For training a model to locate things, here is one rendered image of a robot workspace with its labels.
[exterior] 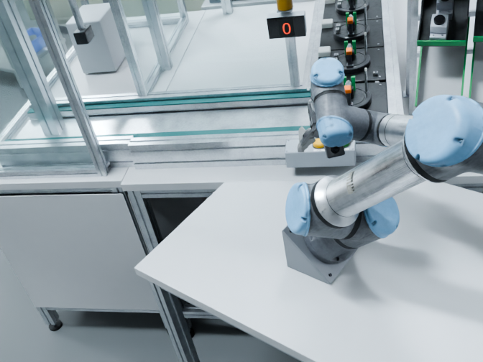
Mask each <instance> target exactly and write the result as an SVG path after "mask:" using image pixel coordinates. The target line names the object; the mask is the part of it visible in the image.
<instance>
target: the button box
mask: <svg viewBox="0 0 483 362"><path fill-rule="evenodd" d="M298 144H299V139H288V140H287V142H286V147H285V161H286V166H287V168H291V167H340V166H355V165H356V141H353V142H352V143H350V145H349V146H347V147H344V150H345V155H342V156H339V157H334V158H330V159H329V158H327V157H326V153H325V149H324V147H322V148H316V147H314V146H313V144H311V145H309V146H308V148H307V149H305V151H304V152H298Z"/></svg>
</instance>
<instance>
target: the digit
mask: <svg viewBox="0 0 483 362"><path fill-rule="evenodd" d="M278 25H279V31H280V37H287V36H295V32H294V25H293V18H291V19H278Z"/></svg>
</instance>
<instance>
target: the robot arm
mask: <svg viewBox="0 0 483 362"><path fill-rule="evenodd" d="M344 76H345V75H344V67H343V65H342V64H341V63H340V62H339V61H338V60H337V59H335V58H332V57H325V58H321V59H319V60H317V61H316V62H315V63H314V64H313V66H312V68H311V74H310V96H311V99H309V100H308V102H309V103H308V116H309V119H310V123H311V126H312V128H308V129H307V130H305V129H304V128H303V127H300V128H299V131H298V135H299V144H298V152H304V151H305V149H307V148H308V146H309V145H311V144H313V143H314V142H315V141H316V140H315V138H317V139H320V140H321V143H322V144H323V145H324V149H325V153H326V157H327V158H329V159H330V158H334V157H339V156H342V155H345V150H344V145H346V144H350V143H352V142H353V141H362V142H366V143H370V144H376V145H379V146H381V147H388V148H387V149H385V150H384V151H382V152H380V153H379V154H376V155H375V156H373V157H372V158H370V159H368V160H367V161H365V162H363V163H361V164H360V165H358V166H356V167H355V168H353V169H351V170H349V171H348V172H346V173H344V174H343V175H341V176H336V175H329V176H326V177H324V178H322V179H320V180H319V181H317V182H315V183H312V184H308V183H306V182H297V183H295V184H294V185H293V186H292V187H291V188H290V191H289V193H288V195H287V200H286V204H285V217H286V221H287V225H288V227H289V229H290V230H291V231H292V232H293V233H294V234H298V235H303V238H304V240H305V244H306V246H307V247H308V249H309V251H310V252H311V253H312V255H314V256H315V257H316V258H317V259H318V260H319V261H322V262H323V263H326V264H338V263H341V262H343V261H346V260H347V259H348V258H349V257H350V256H351V255H352V254H353V253H354V252H355V251H356V250H357V249H358V248H359V247H361V246H364V245H366V244H368V243H371V242H373V241H376V240H379V239H381V238H386V237H388V236H389V235H390V234H392V233H394V232H395V230H396V229H397V227H398V225H399V222H400V212H399V209H398V206H397V203H396V201H395V199H394V198H393V196H395V195H397V194H399V193H401V192H404V191H406V190H408V189H410V188H412V187H414V186H416V185H419V184H420V183H422V182H425V181H426V180H427V181H429V182H432V183H442V182H445V181H447V180H450V179H451V178H454V177H456V176H458V175H460V174H463V173H465V172H473V173H477V174H481V175H483V103H482V102H479V101H474V100H472V99H470V98H467V97H464V96H451V95H439V96H434V97H431V98H429V99H427V100H426V101H424V102H422V103H421V104H420V105H419V106H418V107H417V108H416V109H415V110H414V112H413V116H410V115H401V114H393V113H380V112H376V111H370V110H367V109H363V108H357V107H353V106H349V105H348V103H347V99H346V92H345V88H344Z"/></svg>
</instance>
